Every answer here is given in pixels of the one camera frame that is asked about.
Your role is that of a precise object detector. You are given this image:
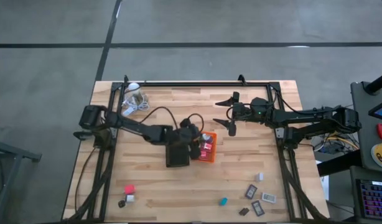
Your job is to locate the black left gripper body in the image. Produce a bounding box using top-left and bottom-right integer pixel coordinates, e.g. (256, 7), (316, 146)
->
(178, 123), (202, 147)

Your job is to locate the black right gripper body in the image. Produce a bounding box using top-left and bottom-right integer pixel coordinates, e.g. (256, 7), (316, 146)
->
(231, 101), (253, 122)

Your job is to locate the orange slotted plastic basket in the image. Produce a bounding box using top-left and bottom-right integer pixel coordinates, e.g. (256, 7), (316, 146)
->
(195, 131), (218, 164)

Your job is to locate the black slotted plastic basket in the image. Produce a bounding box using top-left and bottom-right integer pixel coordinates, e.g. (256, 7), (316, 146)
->
(165, 144), (191, 168)

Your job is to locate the dark framed card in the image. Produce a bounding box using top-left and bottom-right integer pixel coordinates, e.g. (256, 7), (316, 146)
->
(251, 200), (266, 217)
(245, 184), (258, 200)

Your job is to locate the grey framed chip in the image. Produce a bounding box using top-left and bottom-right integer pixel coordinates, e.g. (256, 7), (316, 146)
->
(261, 192), (277, 204)

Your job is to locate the black console crossbar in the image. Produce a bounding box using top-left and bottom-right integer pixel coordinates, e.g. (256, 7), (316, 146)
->
(317, 149), (363, 177)

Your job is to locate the white box on floor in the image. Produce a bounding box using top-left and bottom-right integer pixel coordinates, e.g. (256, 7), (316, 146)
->
(320, 175), (330, 202)

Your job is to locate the grey control console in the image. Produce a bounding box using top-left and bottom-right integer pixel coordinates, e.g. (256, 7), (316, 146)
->
(351, 81), (382, 174)

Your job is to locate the black console pole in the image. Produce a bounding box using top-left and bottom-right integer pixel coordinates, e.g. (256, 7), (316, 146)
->
(365, 70), (382, 95)

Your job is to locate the grey keyboard desk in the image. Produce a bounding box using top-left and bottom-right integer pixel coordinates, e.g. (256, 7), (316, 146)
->
(349, 166), (382, 224)

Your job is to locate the backlit keyboard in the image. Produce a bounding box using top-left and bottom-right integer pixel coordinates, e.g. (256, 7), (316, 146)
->
(356, 179), (382, 220)

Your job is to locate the grey metal cart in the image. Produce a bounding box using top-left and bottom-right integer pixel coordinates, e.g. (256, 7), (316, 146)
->
(0, 136), (42, 224)

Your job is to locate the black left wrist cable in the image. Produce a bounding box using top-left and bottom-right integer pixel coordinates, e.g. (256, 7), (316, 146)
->
(137, 106), (179, 131)

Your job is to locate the black metal table frame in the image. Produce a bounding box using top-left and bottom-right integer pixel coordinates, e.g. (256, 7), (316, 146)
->
(86, 81), (307, 222)

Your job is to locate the white power adapter with cable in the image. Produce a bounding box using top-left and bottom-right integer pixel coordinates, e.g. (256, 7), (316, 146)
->
(121, 91), (151, 116)

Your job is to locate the black cable bundle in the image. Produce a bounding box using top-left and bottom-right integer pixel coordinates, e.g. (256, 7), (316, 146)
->
(279, 149), (330, 223)
(66, 149), (114, 222)

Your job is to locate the tangle of coloured cables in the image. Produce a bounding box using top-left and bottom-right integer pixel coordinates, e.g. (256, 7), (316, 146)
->
(309, 132), (361, 155)

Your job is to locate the thin brown cable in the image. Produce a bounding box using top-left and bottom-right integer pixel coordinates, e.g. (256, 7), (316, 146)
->
(74, 146), (97, 214)

